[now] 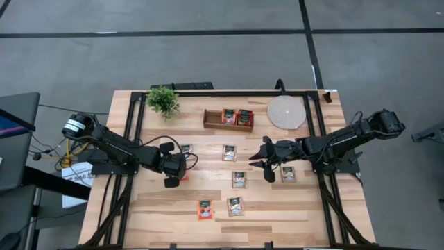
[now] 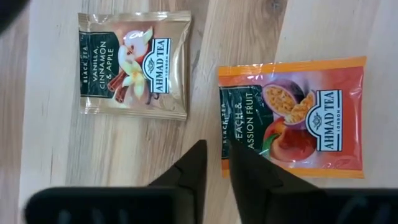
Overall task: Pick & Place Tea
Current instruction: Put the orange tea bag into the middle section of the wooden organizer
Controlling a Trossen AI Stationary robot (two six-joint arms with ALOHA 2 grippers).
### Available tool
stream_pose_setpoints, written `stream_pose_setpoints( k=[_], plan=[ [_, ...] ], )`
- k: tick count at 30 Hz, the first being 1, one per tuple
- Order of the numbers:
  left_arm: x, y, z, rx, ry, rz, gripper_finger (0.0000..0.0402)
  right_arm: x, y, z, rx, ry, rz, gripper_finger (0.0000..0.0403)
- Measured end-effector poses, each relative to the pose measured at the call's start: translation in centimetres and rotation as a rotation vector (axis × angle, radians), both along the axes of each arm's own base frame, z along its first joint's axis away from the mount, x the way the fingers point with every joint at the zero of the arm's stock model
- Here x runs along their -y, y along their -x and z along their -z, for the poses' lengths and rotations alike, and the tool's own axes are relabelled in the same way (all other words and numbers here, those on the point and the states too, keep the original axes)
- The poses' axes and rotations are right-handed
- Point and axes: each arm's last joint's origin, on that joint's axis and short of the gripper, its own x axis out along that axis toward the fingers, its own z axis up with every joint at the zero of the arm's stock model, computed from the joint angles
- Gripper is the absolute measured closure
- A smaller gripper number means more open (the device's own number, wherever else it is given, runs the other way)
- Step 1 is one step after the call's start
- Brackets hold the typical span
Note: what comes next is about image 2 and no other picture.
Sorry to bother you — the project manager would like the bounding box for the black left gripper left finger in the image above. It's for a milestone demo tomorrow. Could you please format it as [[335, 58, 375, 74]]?
[[148, 139, 208, 224]]

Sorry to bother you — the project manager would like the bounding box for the gold vanilla tea bag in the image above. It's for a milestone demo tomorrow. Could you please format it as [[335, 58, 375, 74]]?
[[77, 11, 192, 121]]

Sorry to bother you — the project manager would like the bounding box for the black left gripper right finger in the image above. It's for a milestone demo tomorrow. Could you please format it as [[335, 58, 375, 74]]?
[[229, 139, 324, 224]]

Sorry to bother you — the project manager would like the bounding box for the orange peach tea bag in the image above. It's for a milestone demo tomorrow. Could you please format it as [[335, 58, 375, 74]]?
[[217, 55, 367, 180]]

